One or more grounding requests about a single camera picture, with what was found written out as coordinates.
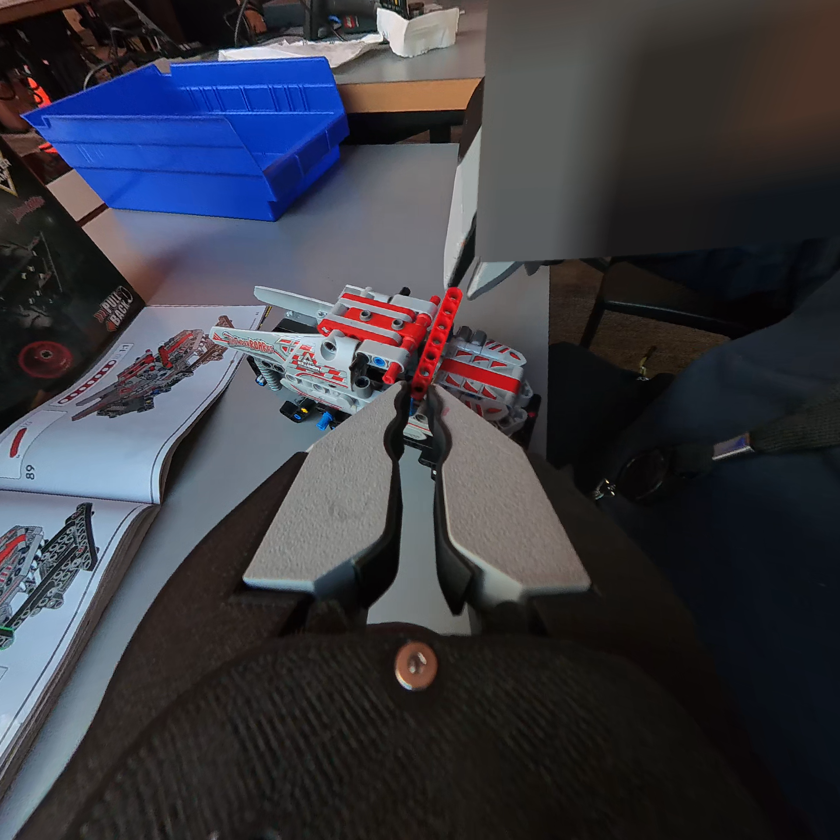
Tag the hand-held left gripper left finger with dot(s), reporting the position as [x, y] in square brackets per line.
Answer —
[331, 518]

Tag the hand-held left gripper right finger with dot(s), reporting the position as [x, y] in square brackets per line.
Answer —
[505, 518]

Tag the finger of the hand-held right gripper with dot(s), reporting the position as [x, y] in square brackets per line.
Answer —
[492, 275]
[463, 216]

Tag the red lego beam with holes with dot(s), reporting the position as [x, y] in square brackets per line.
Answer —
[438, 341]

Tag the grey and red lego truck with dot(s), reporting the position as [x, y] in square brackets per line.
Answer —
[315, 367]

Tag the open lego instruction booklet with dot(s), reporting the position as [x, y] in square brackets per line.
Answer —
[118, 420]

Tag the black lego set box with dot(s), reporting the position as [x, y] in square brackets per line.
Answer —
[46, 295]

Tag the grey table with wooden edge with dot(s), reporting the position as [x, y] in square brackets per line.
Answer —
[413, 72]

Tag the folded white tissue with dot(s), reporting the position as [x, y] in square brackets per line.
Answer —
[420, 29]

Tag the black device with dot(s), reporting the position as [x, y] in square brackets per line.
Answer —
[341, 16]

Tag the small brass clip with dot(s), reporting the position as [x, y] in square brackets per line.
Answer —
[646, 362]

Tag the crumpled white paper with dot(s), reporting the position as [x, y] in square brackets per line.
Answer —
[295, 51]

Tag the blue plastic bin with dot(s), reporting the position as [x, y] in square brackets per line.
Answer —
[197, 144]

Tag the black chair frame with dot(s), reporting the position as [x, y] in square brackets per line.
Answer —
[630, 308]

